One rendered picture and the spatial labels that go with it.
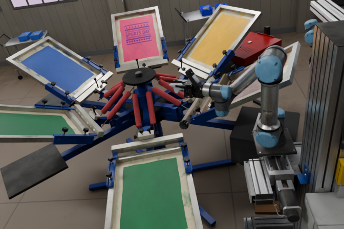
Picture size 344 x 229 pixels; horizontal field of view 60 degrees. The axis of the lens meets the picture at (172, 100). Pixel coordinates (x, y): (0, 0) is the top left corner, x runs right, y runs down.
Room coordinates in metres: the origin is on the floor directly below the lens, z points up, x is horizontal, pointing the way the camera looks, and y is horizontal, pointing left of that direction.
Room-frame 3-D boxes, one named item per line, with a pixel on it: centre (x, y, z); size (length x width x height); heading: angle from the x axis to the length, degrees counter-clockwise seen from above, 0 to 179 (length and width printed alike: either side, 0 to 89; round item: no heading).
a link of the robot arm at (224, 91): (1.38, -0.27, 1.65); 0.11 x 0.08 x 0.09; 56
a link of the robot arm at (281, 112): (1.34, -0.56, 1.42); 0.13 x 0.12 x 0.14; 147
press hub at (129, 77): (2.43, 0.25, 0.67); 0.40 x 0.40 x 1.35
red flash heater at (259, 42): (3.14, -0.97, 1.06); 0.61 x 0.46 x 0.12; 120
